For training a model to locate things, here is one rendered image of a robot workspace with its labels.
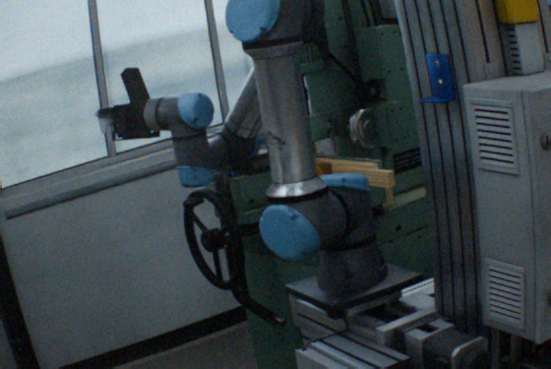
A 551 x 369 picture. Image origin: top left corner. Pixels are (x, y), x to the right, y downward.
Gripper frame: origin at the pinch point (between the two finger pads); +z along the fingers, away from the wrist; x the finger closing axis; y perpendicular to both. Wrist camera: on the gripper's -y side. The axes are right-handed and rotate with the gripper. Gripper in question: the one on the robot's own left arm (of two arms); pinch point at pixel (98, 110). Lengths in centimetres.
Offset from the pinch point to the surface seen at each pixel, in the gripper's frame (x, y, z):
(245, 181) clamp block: 49, 22, -1
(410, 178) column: 98, 27, -23
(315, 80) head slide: 79, -3, -4
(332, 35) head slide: 76, -16, -14
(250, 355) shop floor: 136, 106, 82
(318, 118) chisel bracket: 73, 8, -8
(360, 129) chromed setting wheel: 77, 11, -20
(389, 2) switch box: 88, -25, -27
